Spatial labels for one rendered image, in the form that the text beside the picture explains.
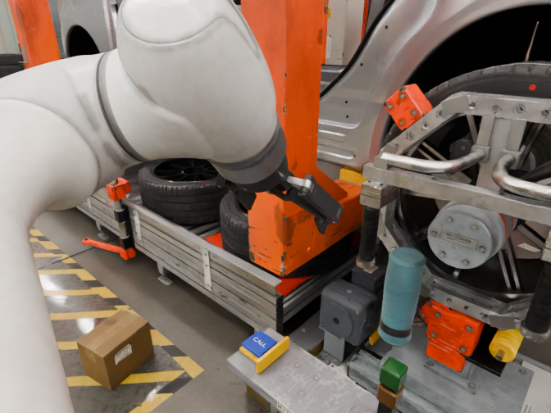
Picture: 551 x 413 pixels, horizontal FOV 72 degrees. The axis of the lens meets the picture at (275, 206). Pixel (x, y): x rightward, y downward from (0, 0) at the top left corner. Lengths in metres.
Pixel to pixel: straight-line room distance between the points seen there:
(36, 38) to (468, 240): 2.46
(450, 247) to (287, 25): 0.64
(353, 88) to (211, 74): 1.28
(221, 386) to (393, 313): 0.82
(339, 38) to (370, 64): 4.41
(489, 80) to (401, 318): 0.61
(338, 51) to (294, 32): 4.88
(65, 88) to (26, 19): 2.37
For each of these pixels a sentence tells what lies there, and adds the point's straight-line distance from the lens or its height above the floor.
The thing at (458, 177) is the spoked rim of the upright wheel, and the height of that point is 0.90.
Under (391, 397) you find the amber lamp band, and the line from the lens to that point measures 0.84.
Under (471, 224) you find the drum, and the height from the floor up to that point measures 0.90.
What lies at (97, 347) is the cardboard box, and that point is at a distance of 1.64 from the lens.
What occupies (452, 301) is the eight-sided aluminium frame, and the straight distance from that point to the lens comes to 1.12.
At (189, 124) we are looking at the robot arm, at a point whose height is 1.17.
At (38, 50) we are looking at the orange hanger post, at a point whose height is 1.16.
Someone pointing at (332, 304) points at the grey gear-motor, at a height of 0.38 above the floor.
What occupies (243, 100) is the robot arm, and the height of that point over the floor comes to 1.19.
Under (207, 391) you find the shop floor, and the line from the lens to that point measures 1.62.
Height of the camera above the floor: 1.24
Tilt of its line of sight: 24 degrees down
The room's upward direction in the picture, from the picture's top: straight up
